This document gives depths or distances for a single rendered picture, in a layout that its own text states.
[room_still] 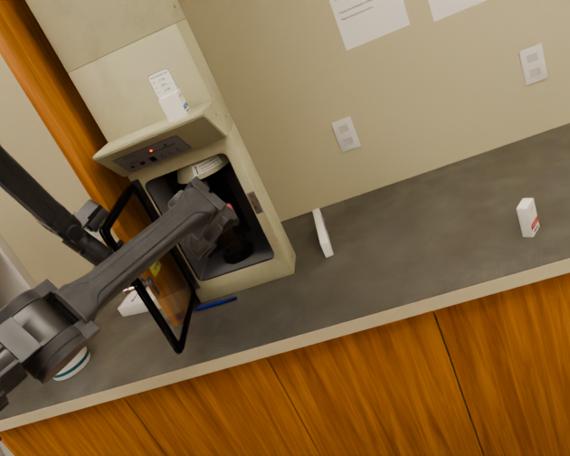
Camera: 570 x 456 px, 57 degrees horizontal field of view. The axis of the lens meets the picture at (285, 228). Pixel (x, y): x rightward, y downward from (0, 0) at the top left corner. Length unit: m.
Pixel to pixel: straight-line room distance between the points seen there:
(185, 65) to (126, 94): 0.18
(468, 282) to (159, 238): 0.76
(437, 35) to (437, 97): 0.20
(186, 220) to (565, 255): 0.86
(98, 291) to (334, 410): 0.94
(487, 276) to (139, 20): 1.04
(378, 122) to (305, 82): 0.28
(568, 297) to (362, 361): 0.53
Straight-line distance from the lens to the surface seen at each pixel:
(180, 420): 1.66
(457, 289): 1.30
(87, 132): 1.57
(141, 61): 1.44
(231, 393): 1.55
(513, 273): 1.31
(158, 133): 1.35
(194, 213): 0.91
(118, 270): 0.81
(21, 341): 0.74
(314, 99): 1.83
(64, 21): 1.49
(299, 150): 1.88
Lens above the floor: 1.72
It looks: 24 degrees down
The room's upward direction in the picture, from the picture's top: 25 degrees counter-clockwise
